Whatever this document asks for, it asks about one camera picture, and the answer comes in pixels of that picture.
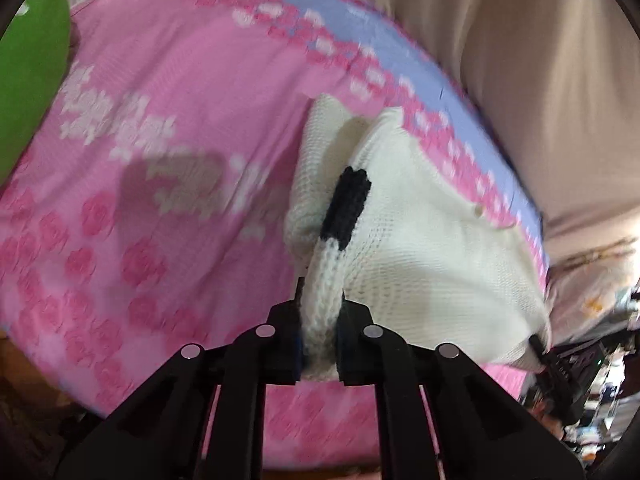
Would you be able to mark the white knit garment black trim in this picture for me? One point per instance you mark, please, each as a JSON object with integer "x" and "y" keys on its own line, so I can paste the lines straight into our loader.
{"x": 420, "y": 240}

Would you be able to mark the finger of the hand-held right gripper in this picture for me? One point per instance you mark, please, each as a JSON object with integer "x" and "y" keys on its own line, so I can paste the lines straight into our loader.
{"x": 552, "y": 375}

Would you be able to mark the white printed cloth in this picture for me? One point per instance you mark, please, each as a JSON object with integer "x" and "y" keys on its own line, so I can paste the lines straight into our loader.
{"x": 590, "y": 290}

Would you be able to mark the green cushion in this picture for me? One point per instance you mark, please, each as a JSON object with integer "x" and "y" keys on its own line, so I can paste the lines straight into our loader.
{"x": 30, "y": 80}

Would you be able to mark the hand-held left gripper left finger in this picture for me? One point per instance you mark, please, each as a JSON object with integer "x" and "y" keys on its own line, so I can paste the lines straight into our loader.
{"x": 296, "y": 355}

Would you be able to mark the pink floral blanket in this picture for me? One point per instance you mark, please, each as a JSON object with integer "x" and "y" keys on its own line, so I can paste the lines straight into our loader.
{"x": 165, "y": 110}

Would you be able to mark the beige bed sheet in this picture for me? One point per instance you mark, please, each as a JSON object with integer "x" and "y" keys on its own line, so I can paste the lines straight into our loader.
{"x": 540, "y": 90}

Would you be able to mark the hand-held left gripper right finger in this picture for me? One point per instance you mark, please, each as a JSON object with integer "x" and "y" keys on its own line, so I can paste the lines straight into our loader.
{"x": 343, "y": 355}

